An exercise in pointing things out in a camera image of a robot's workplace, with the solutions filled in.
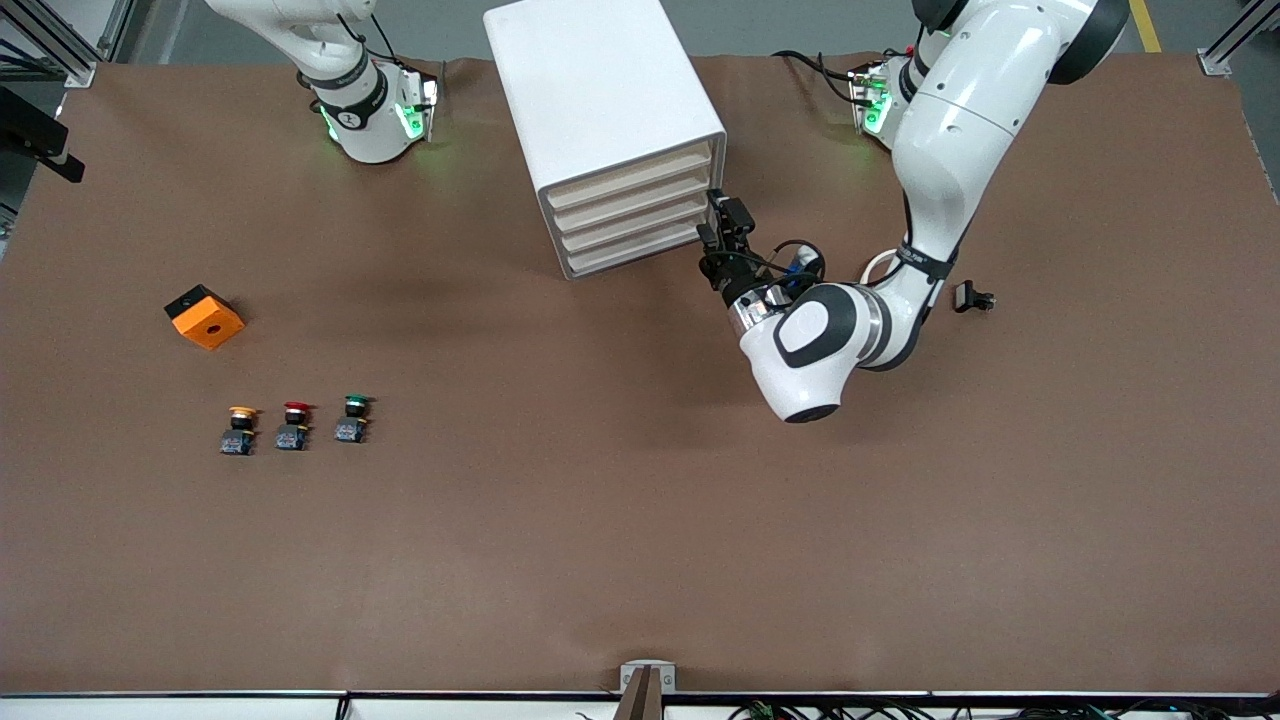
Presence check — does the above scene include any cream cabinet drawer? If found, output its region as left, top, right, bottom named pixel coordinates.
left=557, top=195, right=713, bottom=257
left=550, top=172, right=717, bottom=235
left=543, top=143, right=719, bottom=213
left=563, top=222, right=707, bottom=279

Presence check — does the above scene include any yellow push button switch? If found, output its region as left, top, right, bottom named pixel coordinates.
left=220, top=405, right=261, bottom=457

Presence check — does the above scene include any white drawer cabinet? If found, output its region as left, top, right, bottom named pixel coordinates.
left=483, top=0, right=728, bottom=281

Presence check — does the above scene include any orange and black button box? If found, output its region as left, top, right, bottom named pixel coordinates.
left=163, top=284, right=246, bottom=352

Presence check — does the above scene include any brown table cover sheet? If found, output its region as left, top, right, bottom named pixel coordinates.
left=0, top=52, right=1280, bottom=696

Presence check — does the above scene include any aluminium frame profile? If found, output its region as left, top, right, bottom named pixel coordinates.
left=1198, top=0, right=1280, bottom=79
left=0, top=0, right=101, bottom=89

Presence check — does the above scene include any white curved plastic bracket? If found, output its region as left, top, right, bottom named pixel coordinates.
left=860, top=248, right=903, bottom=291

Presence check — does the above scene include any black base cable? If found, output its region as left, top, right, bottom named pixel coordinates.
left=772, top=48, right=863, bottom=107

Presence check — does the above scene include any red push button switch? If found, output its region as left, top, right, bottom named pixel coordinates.
left=275, top=401, right=316, bottom=452

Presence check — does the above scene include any green push button switch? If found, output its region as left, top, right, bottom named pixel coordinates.
left=333, top=394, right=376, bottom=445

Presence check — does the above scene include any metal bracket with brown post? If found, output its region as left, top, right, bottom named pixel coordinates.
left=620, top=660, right=677, bottom=720

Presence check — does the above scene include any white table edge rail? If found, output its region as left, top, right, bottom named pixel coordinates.
left=0, top=690, right=1280, bottom=720

